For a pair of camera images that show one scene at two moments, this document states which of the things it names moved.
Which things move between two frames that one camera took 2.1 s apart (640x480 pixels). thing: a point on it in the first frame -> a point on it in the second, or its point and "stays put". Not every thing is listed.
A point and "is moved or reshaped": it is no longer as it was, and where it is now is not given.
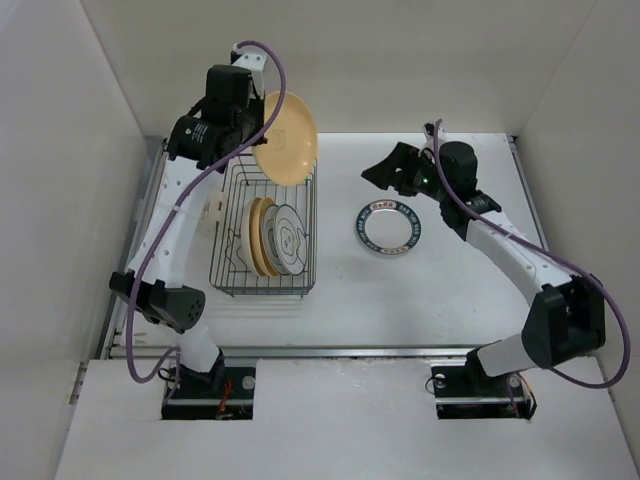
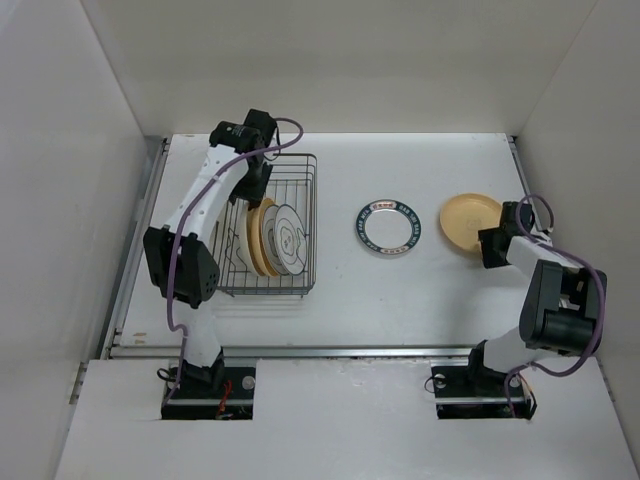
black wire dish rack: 229,271 stays put
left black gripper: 257,102 -> 250,194
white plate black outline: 290,239 stays put
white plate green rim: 388,227 stays put
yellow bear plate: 289,154 is moved or reshaped
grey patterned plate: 269,238 stays put
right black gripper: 384,174 -> 489,257
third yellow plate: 261,258 stays put
